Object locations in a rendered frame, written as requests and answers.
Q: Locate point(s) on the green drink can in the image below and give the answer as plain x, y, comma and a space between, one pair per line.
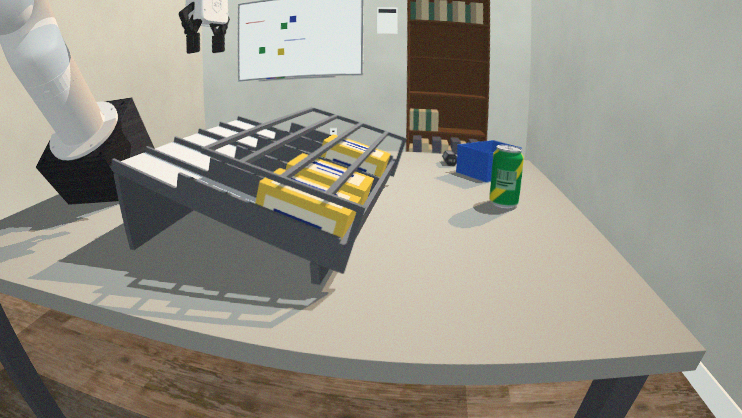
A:
506, 176

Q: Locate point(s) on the yellow butter carton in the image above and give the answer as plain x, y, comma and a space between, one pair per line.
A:
306, 208
347, 151
327, 173

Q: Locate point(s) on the blue open bin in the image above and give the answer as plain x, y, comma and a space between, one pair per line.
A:
477, 163

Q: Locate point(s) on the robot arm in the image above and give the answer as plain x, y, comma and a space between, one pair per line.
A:
41, 60

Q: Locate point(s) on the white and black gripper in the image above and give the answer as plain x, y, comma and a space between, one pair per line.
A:
210, 11

